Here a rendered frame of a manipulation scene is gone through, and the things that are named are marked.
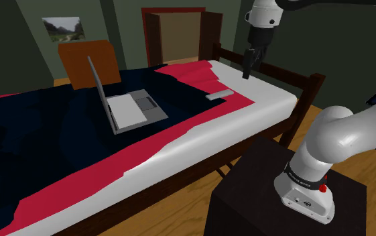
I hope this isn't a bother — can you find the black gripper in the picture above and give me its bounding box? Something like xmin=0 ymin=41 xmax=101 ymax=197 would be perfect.
xmin=242 ymin=25 xmax=277 ymax=80

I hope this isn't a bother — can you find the wooden bed with white mattress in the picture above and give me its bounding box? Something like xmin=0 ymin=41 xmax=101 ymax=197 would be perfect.
xmin=0 ymin=42 xmax=326 ymax=236

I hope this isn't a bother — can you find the grey remote control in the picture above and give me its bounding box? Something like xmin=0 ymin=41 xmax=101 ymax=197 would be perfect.
xmin=205 ymin=88 xmax=235 ymax=101

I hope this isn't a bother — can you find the dark red framed door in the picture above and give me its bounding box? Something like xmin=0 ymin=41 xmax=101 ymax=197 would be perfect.
xmin=141 ymin=7 xmax=224 ymax=68

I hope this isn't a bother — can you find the grey open laptop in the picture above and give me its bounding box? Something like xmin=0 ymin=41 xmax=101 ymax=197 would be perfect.
xmin=86 ymin=56 xmax=170 ymax=136

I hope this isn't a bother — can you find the dark robot stand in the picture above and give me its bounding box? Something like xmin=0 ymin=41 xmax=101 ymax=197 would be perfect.
xmin=203 ymin=137 xmax=368 ymax=236

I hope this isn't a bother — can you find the dark blue and red blanket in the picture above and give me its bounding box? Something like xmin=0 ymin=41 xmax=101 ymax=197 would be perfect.
xmin=0 ymin=60 xmax=256 ymax=236

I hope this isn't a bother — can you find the landscape wall picture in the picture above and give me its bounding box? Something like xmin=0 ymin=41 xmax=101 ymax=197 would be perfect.
xmin=41 ymin=16 xmax=86 ymax=44

